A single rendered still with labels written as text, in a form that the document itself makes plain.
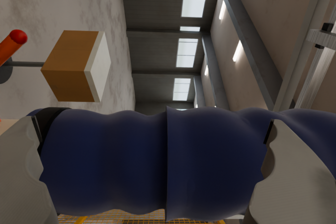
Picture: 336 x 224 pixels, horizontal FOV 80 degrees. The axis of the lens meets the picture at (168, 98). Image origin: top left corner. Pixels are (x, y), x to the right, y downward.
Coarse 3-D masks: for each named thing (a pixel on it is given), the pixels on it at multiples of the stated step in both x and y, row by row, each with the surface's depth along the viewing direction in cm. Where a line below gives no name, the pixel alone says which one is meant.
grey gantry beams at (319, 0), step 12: (312, 0) 202; (324, 0) 196; (312, 12) 202; (324, 12) 201; (312, 24) 206; (300, 36) 218; (300, 48) 218; (300, 60) 224; (288, 72) 237; (300, 72) 231; (288, 84) 238; (288, 96) 246; (276, 108) 260; (288, 108) 254
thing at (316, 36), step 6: (324, 24) 180; (330, 24) 176; (312, 30) 181; (318, 30) 178; (324, 30) 179; (330, 30) 178; (312, 36) 181; (318, 36) 174; (324, 36) 168; (330, 36) 162; (318, 42) 174; (324, 42) 168; (330, 42) 162; (330, 48) 162
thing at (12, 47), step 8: (16, 32) 31; (24, 32) 32; (8, 40) 31; (16, 40) 31; (24, 40) 32; (0, 48) 31; (8, 48) 31; (16, 48) 32; (0, 56) 32; (8, 56) 33; (0, 64) 33
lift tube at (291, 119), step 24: (168, 120) 38; (192, 120) 39; (216, 120) 39; (240, 120) 40; (264, 120) 40; (288, 120) 40; (312, 120) 40; (168, 144) 35; (192, 144) 36; (216, 144) 36; (240, 144) 35; (264, 144) 37; (312, 144) 36; (168, 168) 33; (192, 168) 35; (216, 168) 34; (240, 168) 34; (168, 192) 33; (192, 192) 35; (216, 192) 34; (240, 192) 34; (168, 216) 36; (192, 216) 38; (216, 216) 37
